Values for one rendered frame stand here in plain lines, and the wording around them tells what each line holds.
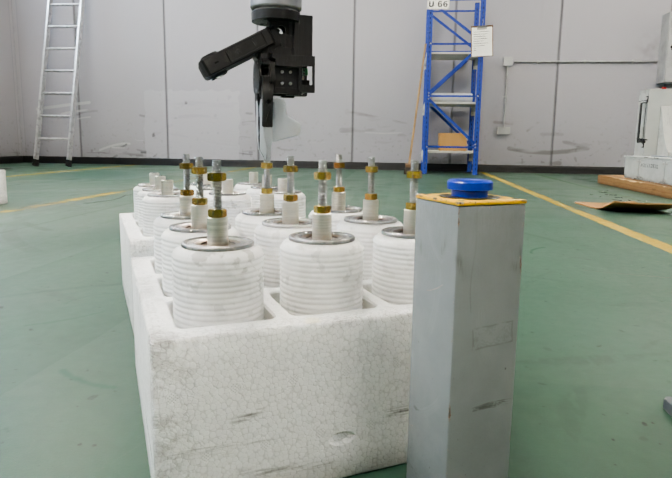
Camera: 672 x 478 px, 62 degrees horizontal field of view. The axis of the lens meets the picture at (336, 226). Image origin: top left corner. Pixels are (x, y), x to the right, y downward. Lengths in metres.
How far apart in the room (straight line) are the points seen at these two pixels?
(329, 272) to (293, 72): 0.35
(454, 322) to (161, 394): 0.28
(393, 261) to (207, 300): 0.22
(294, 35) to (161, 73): 6.91
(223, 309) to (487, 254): 0.26
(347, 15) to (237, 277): 6.74
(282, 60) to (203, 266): 0.37
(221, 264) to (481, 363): 0.26
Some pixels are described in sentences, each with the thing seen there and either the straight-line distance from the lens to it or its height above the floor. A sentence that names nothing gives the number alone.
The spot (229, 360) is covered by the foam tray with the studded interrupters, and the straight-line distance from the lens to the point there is 0.56.
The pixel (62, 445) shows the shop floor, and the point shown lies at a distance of 0.79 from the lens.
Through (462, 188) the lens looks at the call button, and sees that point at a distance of 0.50.
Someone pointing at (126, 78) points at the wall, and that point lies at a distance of 7.93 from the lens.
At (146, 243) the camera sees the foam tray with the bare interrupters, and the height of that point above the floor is 0.17.
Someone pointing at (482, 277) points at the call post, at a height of 0.25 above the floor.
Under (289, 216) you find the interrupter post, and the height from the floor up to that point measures 0.26.
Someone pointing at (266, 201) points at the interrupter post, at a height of 0.27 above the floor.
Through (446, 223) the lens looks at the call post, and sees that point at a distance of 0.48.
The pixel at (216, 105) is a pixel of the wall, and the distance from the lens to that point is 7.45.
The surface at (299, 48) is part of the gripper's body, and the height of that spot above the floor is 0.49.
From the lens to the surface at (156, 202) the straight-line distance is 1.10.
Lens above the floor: 0.36
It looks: 9 degrees down
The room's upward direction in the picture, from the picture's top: 1 degrees clockwise
